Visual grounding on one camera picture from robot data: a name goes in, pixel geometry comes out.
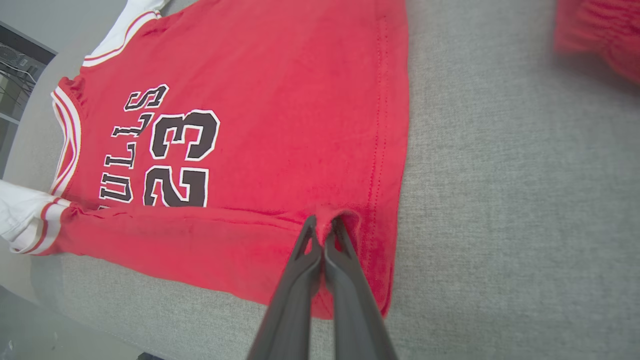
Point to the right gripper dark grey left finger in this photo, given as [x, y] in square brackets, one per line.
[295, 300]

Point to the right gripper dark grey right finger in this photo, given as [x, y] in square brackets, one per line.
[355, 310]

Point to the red Bulls 23 jersey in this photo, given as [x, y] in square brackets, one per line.
[275, 125]

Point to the red shorts white trim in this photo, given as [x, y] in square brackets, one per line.
[610, 30]

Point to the black computer tower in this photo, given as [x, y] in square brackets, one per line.
[20, 65]

